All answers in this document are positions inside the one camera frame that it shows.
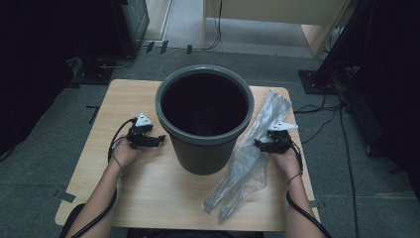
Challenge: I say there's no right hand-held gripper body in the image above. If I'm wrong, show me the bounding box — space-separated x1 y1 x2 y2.
266 121 299 155

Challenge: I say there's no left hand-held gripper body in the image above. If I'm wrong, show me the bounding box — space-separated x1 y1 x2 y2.
127 112 157 150

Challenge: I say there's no clear plastic bag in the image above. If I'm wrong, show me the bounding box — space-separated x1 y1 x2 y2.
201 90 293 221

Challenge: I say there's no grey plastic rim ring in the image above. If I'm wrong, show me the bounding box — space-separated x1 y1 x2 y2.
155 63 256 147

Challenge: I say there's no dark grey trash can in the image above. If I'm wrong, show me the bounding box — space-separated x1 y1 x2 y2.
155 63 256 177

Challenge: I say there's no person's right hand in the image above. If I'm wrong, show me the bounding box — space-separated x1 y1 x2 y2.
268 148 302 181

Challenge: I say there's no person's left hand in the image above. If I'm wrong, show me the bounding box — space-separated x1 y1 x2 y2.
111 137 147 170

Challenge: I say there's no thin wrist band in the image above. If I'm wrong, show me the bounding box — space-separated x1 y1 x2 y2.
286 172 303 186

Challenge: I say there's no black stand base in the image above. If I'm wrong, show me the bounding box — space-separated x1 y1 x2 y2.
70 58 115 86

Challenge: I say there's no black cabinet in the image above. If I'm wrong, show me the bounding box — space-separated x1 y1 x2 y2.
112 0 151 59

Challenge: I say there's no black chair armrest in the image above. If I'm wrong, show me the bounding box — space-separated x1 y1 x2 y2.
58 202 87 238

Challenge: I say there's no beige wooden desk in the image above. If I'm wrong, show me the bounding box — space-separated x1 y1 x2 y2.
201 0 351 58

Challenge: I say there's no thick black gripper cable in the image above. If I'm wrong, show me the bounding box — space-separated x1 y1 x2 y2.
70 117 138 238
285 132 333 238

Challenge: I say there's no thin grey cord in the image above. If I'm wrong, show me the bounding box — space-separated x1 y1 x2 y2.
112 145 126 180

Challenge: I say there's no black stand with base plate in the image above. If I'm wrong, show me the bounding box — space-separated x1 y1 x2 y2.
298 0 377 96

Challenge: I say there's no black hanging cable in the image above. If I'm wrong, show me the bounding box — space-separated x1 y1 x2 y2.
204 0 223 52

